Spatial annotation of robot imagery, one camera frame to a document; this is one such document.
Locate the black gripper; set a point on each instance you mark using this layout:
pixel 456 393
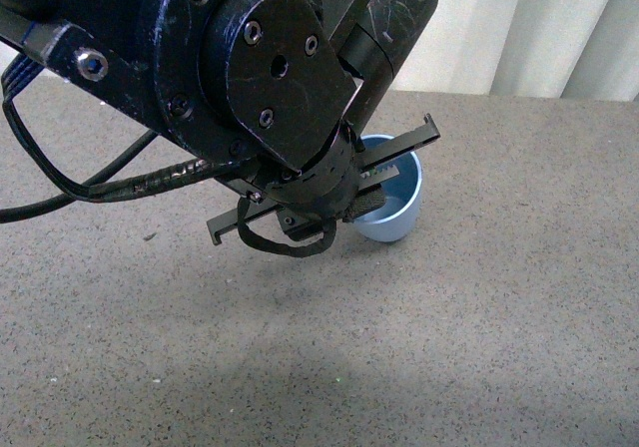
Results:
pixel 342 186

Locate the light blue cup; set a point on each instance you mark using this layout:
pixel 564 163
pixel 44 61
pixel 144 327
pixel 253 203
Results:
pixel 398 216

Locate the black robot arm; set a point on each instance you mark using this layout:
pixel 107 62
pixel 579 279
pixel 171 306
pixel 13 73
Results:
pixel 267 97

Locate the white curtain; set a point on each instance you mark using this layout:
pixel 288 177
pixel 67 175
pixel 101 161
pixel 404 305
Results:
pixel 576 49

